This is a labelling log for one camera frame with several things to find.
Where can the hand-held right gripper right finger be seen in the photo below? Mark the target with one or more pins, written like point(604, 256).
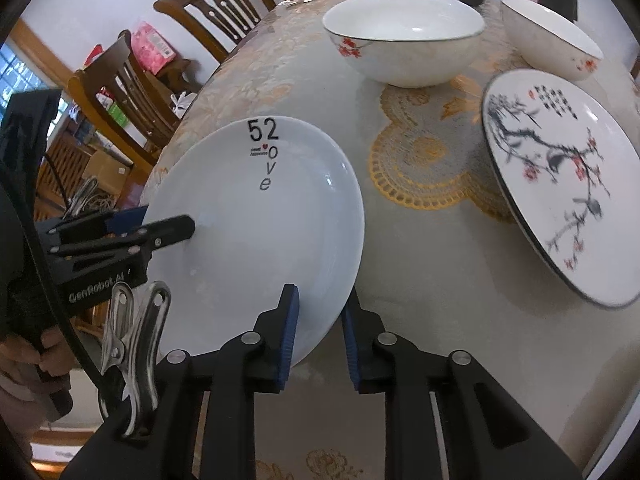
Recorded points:
point(350, 347)

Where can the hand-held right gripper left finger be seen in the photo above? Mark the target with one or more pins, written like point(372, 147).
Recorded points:
point(289, 332)

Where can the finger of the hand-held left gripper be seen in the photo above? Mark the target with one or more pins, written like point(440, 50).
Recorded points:
point(127, 217)
point(170, 230)

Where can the white printed plate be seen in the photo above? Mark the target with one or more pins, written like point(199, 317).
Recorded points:
point(260, 250)

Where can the plum blossom painted plate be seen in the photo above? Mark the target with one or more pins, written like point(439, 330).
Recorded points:
point(565, 200)

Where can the white red-flowered bowl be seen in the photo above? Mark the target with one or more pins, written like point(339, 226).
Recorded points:
point(540, 45)
point(400, 60)

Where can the person's left hand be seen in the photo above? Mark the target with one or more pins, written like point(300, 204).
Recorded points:
point(47, 355)

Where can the cardboard box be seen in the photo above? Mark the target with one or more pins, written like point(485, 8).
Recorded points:
point(107, 172)

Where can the metal spring clip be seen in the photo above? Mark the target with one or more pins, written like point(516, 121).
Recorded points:
point(80, 197)
point(135, 355)

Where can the wooden dining chair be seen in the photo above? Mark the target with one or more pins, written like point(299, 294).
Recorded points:
point(220, 15)
point(125, 90)

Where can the pink packet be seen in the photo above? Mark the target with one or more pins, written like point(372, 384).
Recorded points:
point(152, 47)

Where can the window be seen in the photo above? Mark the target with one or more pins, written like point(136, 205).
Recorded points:
point(20, 80)

